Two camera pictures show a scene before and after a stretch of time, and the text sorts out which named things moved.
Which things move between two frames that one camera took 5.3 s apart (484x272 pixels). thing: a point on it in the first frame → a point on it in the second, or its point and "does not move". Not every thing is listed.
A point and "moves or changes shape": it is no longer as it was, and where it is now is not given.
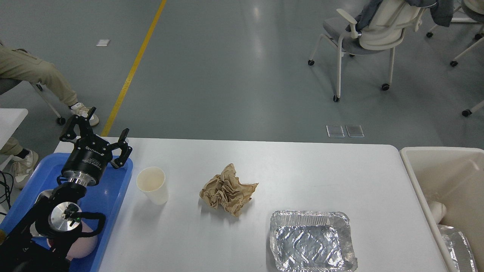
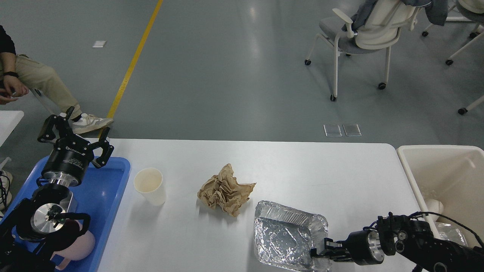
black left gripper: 90,155 → 71,154
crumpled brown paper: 225,190 does not move
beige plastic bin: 453,176 does not move
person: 15,62 → 14,69
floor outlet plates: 337,131 does not move
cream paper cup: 151,181 does not move
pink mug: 85,246 does not move
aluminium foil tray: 311,241 moves or changes shape
